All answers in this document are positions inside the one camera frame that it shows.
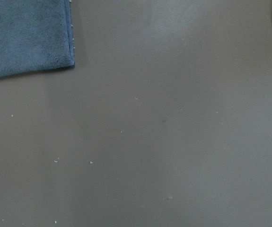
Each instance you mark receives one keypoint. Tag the grey folded cloth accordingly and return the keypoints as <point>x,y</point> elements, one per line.
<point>35,35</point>

